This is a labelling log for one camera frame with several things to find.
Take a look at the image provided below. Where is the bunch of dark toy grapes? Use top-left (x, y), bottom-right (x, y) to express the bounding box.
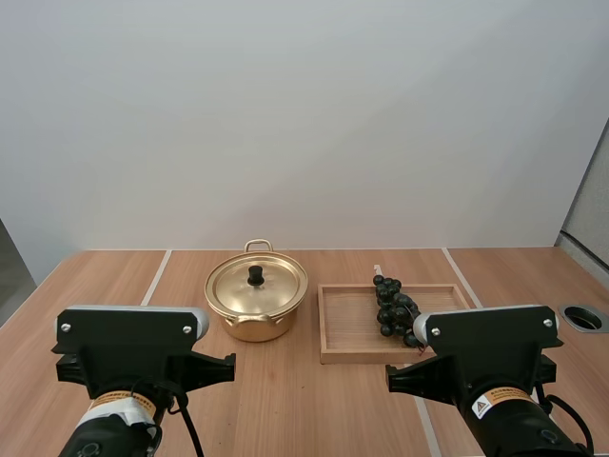
top-left (371, 265), bottom-right (432, 357)

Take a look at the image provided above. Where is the shallow wooden tray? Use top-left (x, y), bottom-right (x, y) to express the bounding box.
top-left (317, 283), bottom-right (473, 366)

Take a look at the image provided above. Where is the gold lid with black knob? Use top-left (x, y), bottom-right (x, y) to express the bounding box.
top-left (205, 251), bottom-right (310, 319)

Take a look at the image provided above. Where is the black cable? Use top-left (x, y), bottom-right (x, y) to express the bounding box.
top-left (167, 387), bottom-right (205, 457)
top-left (540, 393), bottom-right (597, 456)

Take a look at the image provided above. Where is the gold pot with two handles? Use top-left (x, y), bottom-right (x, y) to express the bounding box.
top-left (204, 239), bottom-right (310, 343)

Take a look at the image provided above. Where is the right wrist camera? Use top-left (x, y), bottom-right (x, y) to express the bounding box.
top-left (412, 304), bottom-right (564, 357)

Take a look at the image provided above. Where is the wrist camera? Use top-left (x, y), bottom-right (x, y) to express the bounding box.
top-left (412, 304), bottom-right (564, 357)
top-left (49, 304), bottom-right (211, 357)

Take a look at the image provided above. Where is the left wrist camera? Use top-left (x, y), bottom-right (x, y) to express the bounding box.
top-left (49, 304), bottom-right (211, 357)

